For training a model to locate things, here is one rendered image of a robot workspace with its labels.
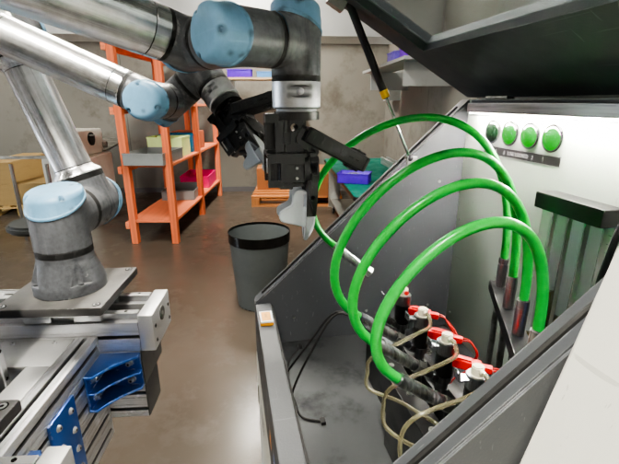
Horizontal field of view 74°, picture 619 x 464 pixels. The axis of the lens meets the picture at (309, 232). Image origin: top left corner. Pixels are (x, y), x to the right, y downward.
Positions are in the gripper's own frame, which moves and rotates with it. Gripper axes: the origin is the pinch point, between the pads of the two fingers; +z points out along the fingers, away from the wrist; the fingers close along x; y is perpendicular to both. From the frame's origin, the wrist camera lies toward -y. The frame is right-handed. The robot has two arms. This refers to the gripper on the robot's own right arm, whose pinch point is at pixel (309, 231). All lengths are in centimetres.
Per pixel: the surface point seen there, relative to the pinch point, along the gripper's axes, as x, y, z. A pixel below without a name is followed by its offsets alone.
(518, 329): 18.0, -29.0, 11.7
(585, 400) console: 40.0, -18.5, 5.1
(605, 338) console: 39.2, -20.0, -0.8
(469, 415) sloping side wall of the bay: 34.7, -10.5, 10.1
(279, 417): 11.3, 7.1, 28.0
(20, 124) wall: -673, 332, 13
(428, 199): 18.0, -12.3, -9.3
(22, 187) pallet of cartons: -529, 282, 86
